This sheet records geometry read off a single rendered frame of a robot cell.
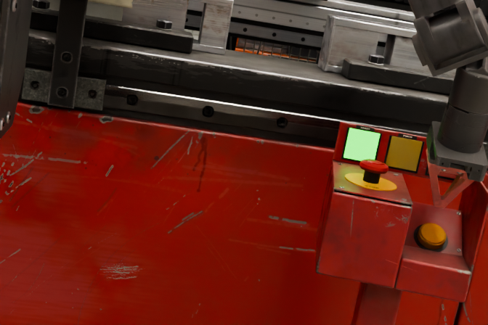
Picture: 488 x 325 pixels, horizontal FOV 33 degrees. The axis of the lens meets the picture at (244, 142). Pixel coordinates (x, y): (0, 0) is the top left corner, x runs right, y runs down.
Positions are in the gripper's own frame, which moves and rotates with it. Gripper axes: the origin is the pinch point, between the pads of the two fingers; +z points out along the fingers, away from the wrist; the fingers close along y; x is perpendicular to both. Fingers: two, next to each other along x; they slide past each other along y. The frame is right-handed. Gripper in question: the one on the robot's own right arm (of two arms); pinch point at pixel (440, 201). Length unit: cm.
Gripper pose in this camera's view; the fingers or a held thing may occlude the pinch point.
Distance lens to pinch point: 114.5
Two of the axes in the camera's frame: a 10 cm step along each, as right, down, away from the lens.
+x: -9.8, -2.0, 0.5
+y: 1.4, -4.6, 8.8
